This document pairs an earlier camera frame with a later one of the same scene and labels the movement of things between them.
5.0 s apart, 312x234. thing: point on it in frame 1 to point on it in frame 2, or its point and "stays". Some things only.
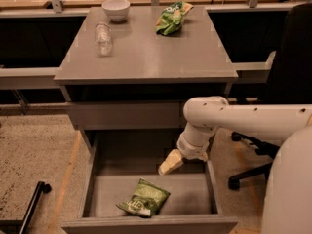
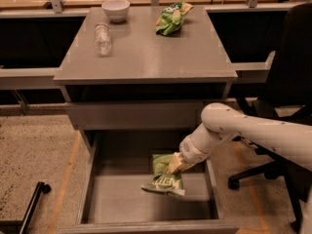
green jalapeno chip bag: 146,200 to 162,181
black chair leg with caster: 10,226 stays
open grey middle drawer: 124,192 stays
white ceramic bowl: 117,10 stays
